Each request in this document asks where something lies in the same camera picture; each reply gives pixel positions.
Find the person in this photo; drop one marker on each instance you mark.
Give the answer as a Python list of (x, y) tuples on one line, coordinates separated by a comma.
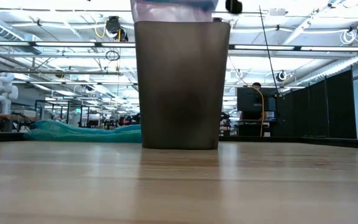
[(256, 85)]

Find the black metal rig frame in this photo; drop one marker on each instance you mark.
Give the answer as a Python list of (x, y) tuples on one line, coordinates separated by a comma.
[(337, 142)]

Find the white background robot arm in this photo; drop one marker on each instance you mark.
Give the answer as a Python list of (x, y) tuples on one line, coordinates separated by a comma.
[(3, 93)]

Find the pale pink trash bag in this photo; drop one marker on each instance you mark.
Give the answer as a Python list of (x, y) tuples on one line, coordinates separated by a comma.
[(166, 14)]

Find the black monitor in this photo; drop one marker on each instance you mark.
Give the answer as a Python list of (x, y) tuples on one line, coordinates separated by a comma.
[(247, 102)]

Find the translucent grey trash bin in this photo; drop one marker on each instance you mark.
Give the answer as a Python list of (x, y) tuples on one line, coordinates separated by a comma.
[(182, 93)]

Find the black partition wall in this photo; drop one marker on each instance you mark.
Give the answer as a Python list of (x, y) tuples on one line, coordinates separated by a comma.
[(337, 109)]

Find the cluttered background workbench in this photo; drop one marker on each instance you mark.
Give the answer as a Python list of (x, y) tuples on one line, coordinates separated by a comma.
[(8, 118)]

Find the teal trash bag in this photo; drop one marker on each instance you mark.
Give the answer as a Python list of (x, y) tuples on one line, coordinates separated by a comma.
[(73, 133)]

